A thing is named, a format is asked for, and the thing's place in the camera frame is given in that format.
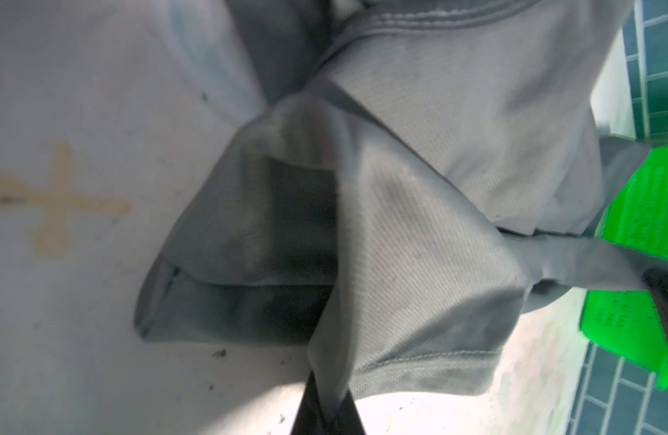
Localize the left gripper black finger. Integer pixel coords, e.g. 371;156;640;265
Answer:
291;372;366;435

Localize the grey t shirt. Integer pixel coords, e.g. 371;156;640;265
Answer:
133;1;649;418

